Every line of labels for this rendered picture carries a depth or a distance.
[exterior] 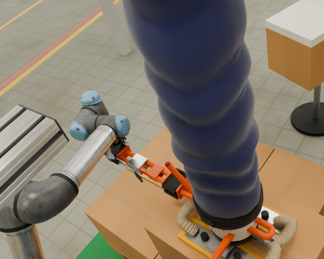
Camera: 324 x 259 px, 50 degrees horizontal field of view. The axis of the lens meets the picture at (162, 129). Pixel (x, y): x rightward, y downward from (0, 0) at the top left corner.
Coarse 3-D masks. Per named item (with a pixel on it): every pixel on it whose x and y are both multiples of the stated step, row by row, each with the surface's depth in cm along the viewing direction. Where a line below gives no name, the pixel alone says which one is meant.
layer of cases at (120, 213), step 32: (160, 160) 237; (288, 160) 210; (128, 192) 225; (160, 192) 218; (288, 192) 195; (320, 192) 190; (96, 224) 225; (128, 224) 208; (128, 256) 233; (160, 256) 188
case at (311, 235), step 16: (160, 208) 146; (176, 208) 144; (288, 208) 132; (304, 208) 130; (160, 224) 141; (176, 224) 139; (304, 224) 126; (320, 224) 124; (160, 240) 138; (176, 240) 134; (304, 240) 122; (320, 240) 120; (176, 256) 139; (192, 256) 128; (288, 256) 120; (304, 256) 118; (320, 256) 121
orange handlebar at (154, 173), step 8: (128, 152) 155; (128, 160) 151; (144, 168) 146; (152, 168) 144; (160, 168) 143; (152, 176) 141; (160, 176) 143; (184, 192) 132; (192, 200) 130; (264, 224) 115; (256, 232) 114; (272, 232) 112; (224, 240) 115; (224, 248) 113; (216, 256) 112
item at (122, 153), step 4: (120, 144) 157; (124, 144) 157; (116, 148) 156; (120, 148) 156; (124, 148) 155; (128, 148) 156; (112, 152) 155; (116, 152) 155; (120, 152) 154; (124, 152) 155; (116, 156) 153; (120, 156) 154; (124, 156) 156
